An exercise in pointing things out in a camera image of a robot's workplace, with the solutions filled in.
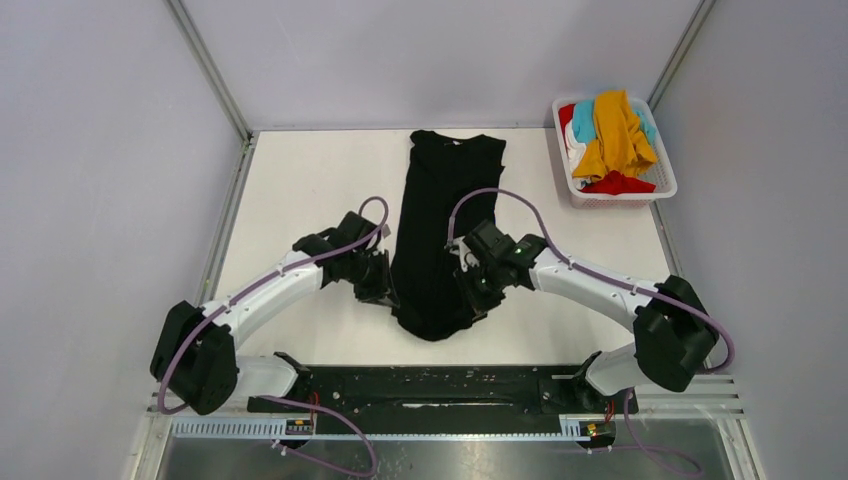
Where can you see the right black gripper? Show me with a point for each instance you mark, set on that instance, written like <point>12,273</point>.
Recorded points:
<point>477,304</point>

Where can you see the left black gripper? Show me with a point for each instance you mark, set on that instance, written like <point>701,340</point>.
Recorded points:
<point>382,289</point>

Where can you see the black t shirt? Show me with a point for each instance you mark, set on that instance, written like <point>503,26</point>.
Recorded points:
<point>442,170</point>

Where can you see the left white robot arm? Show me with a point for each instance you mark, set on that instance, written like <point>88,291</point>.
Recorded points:
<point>197,356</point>

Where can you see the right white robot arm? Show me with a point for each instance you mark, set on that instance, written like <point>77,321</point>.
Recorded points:
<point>671,335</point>

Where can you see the white t shirt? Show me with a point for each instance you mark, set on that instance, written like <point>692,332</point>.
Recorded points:
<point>575,150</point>

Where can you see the red t shirt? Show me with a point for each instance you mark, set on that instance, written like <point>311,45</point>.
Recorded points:
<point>614,183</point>

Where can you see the light blue t shirt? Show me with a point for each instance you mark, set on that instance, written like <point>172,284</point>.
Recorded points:
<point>583,123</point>

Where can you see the yellow t shirt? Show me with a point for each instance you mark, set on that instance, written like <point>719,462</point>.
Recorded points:
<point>620,146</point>

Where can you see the white plastic laundry basket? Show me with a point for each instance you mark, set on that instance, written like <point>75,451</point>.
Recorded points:
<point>661,175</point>

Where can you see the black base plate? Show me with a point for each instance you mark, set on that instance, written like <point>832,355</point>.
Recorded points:
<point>538,389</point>

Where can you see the aluminium frame rail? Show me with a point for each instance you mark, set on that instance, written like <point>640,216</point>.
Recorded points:
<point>714,401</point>

